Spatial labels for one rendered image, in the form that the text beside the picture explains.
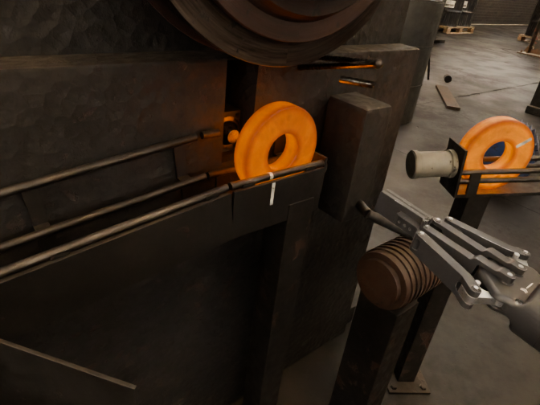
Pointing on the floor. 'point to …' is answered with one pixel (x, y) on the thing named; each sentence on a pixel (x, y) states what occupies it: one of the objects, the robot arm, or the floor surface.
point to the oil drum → (427, 34)
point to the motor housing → (380, 321)
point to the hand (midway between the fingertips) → (402, 213)
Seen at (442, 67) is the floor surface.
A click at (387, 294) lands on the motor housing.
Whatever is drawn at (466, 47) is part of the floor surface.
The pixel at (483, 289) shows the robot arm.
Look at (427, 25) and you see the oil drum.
